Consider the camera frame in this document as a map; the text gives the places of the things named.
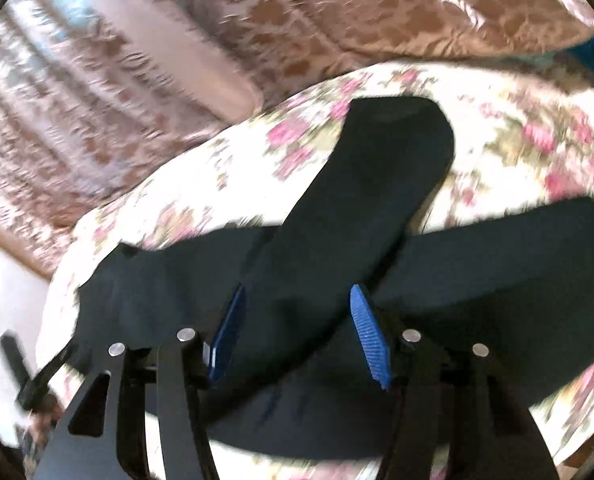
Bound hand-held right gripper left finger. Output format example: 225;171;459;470
27;284;248;480

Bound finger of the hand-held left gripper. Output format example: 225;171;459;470
26;349;76;405
0;331;32;407

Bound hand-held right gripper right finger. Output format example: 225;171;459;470
350;283;564;480

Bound black pants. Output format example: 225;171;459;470
69;96;594;462

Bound floral bed blanket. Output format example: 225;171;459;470
34;60;594;480

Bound plain beige cushion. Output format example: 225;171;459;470
62;0;262;121

